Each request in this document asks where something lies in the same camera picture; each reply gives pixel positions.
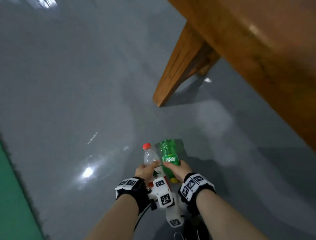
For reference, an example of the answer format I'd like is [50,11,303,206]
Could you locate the person's right hand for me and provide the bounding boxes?
[163,160,193,183]

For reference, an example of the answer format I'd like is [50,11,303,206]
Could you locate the person's left hand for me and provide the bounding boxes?
[135,160,161,186]

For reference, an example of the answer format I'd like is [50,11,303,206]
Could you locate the red-capped red-label plastic bottle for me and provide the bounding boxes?
[142,143,171,188]

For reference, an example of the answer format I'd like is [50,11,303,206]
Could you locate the green yellow-capped plastic bottle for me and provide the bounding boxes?
[159,139,181,184]

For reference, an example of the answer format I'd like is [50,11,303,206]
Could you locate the person's right forearm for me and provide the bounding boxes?
[196,189,268,240]

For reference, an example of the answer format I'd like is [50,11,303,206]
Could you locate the person's left forearm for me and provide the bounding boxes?
[84,194,140,240]

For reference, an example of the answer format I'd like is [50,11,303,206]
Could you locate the brown wooden table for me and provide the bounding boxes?
[152,0,316,152]

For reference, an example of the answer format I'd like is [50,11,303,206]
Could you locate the black wrist strap marker tiles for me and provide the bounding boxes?
[178,172,216,218]
[115,177,150,215]

